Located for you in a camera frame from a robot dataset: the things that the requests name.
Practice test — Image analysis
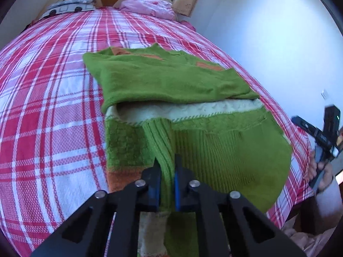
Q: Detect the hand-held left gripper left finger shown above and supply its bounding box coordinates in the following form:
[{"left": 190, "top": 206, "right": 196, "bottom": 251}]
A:
[{"left": 31, "top": 159, "right": 162, "bottom": 257}]

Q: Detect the pink pillow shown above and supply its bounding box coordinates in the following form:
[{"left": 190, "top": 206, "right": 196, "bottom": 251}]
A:
[{"left": 119, "top": 0, "right": 175, "bottom": 20}]

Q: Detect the person's right forearm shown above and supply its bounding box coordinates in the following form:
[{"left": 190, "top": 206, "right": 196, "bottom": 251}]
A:
[{"left": 316, "top": 178, "right": 343, "bottom": 221}]

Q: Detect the person's right hand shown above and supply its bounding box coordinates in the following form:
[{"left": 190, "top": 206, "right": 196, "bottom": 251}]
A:
[{"left": 308, "top": 150, "right": 335, "bottom": 194}]

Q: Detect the small pink cloth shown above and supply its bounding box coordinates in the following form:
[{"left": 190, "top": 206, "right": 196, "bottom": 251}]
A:
[{"left": 179, "top": 19, "right": 196, "bottom": 31}]

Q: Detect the person's pink clothing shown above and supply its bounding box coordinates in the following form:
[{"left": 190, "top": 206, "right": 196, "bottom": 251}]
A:
[{"left": 281, "top": 218, "right": 334, "bottom": 257}]

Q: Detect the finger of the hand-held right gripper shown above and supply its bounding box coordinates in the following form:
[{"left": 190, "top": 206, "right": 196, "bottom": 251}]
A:
[
  {"left": 323, "top": 105, "right": 340, "bottom": 145},
  {"left": 291, "top": 116, "right": 329, "bottom": 147}
]

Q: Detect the patterned white blue pillow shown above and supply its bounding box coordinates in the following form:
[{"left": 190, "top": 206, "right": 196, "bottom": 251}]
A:
[{"left": 40, "top": 0, "right": 96, "bottom": 19}]

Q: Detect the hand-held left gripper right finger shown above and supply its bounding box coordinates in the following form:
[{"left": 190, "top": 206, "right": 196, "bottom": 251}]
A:
[{"left": 174, "top": 154, "right": 307, "bottom": 257}]

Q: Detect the red plaid bed sheet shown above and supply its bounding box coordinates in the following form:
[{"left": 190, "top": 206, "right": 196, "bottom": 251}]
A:
[{"left": 0, "top": 7, "right": 315, "bottom": 252}]

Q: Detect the green orange striped knit sweater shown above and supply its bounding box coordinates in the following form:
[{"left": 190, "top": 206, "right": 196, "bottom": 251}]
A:
[{"left": 83, "top": 43, "right": 293, "bottom": 257}]

